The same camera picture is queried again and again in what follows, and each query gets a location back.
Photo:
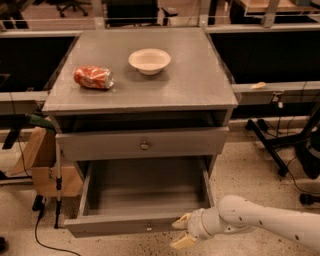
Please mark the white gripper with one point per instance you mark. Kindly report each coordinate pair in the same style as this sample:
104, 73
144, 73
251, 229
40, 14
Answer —
195, 224

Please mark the grey drawer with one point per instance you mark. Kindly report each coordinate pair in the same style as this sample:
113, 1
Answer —
140, 195
142, 143

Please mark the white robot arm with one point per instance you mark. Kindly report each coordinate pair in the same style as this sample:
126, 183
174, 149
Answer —
235, 214

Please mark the grey top drawer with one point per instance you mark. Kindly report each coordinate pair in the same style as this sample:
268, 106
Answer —
142, 143

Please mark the grey wooden drawer cabinet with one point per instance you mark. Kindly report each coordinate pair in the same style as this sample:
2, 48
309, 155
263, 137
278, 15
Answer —
191, 92

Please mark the black caster wheel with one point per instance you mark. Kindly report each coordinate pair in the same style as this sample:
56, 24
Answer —
307, 199

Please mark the black stand base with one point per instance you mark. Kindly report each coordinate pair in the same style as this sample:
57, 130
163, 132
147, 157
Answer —
306, 145

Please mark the metal tripod leg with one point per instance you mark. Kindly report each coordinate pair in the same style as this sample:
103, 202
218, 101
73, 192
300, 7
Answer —
58, 185

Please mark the small beige scrap on ledge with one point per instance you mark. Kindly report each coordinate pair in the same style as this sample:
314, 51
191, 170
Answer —
258, 85

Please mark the brown cardboard box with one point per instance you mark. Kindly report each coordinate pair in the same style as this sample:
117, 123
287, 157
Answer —
39, 157

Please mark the white bowl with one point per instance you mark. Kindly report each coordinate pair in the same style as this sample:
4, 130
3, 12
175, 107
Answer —
149, 61

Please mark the crushed orange soda can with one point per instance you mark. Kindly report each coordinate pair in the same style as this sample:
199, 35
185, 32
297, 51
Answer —
94, 77

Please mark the black office chair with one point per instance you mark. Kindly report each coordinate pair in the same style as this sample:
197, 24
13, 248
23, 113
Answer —
71, 4

